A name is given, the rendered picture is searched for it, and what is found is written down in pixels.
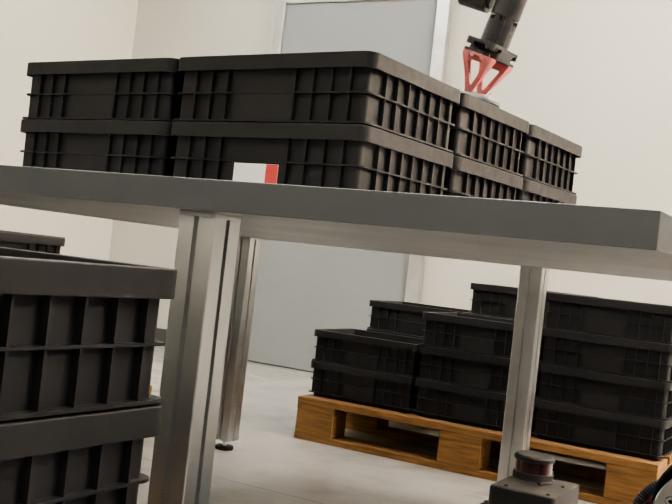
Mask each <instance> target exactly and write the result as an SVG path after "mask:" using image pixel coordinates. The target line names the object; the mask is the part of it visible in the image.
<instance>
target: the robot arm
mask: <svg viewBox="0 0 672 504"><path fill-rule="evenodd" d="M527 1H528V0H458V3H459V4H460V5H463V6H466V7H468V8H471V9H474V10H477V11H480V12H483V13H489V12H490V11H491V9H492V11H491V14H490V16H489V18H488V21H487V23H486V26H485V28H484V31H483V33H482V36H481V38H477V37H474V36H471V35H468V38H467V40H466V42H468V43H471V45H470V47H469V46H466V45H465V46H464V49H463V51H462V53H463V63H464V73H465V91H468V92H472V91H473V90H474V89H475V88H476V87H477V92H478V93H481V94H484V95H486V94H487V93H488V92H489V91H490V90H491V89H492V88H493V87H494V86H495V85H496V84H497V83H499V82H500V81H501V80H502V79H503V78H504V77H506V76H507V75H508V74H509V73H510V72H511V71H512V68H513V66H514V65H512V64H510V61H513V62H516V59H517V57H518V55H516V54H514V53H512V52H510V51H508V48H509V46H510V43H511V41H512V38H513V36H514V33H515V31H516V28H517V26H518V23H519V21H520V18H521V16H522V13H523V11H524V8H525V6H526V3H527ZM492 13H493V14H492ZM515 22H516V23H515ZM489 55H490V56H489ZM472 60H474V61H477V62H479V71H478V74H477V76H476V78H475V79H474V81H473V82H472V83H471V84H470V76H471V61H472ZM490 69H494V70H497V71H499V73H498V74H497V75H496V76H495V77H494V78H493V80H492V81H491V82H490V83H489V84H488V85H487V86H486V87H485V89H484V90H483V84H484V79H485V75H486V74H487V73H488V72H489V70H490Z"/></svg>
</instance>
